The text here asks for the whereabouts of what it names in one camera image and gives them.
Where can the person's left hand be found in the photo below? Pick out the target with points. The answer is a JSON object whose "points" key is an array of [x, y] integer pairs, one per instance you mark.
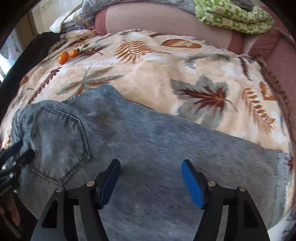
{"points": [[8, 204]]}

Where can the white cloth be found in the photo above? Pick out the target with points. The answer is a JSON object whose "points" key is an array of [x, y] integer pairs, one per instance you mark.
{"points": [[65, 21]]}

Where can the blue denim jeans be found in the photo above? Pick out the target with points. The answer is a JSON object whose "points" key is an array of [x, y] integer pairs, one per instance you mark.
{"points": [[76, 139]]}

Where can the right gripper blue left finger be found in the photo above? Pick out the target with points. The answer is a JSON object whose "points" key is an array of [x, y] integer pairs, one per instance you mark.
{"points": [[57, 221]]}

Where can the orange tangerine rear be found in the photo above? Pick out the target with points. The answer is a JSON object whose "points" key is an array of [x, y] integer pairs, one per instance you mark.
{"points": [[74, 53]]}

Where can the black garment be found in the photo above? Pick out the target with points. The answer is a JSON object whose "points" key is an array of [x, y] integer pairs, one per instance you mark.
{"points": [[36, 51]]}

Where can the orange tangerine front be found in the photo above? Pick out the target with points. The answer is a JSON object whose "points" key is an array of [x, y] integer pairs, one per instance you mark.
{"points": [[63, 58]]}

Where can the leaf pattern cream blanket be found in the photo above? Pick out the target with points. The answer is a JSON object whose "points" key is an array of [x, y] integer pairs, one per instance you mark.
{"points": [[176, 75]]}

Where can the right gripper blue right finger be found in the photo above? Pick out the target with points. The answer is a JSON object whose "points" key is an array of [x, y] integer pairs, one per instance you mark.
{"points": [[244, 221]]}

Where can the orange tangerine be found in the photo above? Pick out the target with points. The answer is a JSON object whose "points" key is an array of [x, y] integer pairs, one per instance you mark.
{"points": [[63, 58], [74, 53]]}

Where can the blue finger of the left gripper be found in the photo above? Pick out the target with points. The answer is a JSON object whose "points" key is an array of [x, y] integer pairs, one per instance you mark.
{"points": [[9, 152], [19, 162]]}

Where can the dark grey cloth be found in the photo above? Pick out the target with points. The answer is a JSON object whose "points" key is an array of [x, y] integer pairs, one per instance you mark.
{"points": [[244, 4]]}

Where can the window frame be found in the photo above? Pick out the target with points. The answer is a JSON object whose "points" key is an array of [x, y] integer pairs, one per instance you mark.
{"points": [[15, 44]]}

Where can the green white folded blanket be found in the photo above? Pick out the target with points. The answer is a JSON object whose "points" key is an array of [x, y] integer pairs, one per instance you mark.
{"points": [[228, 15]]}

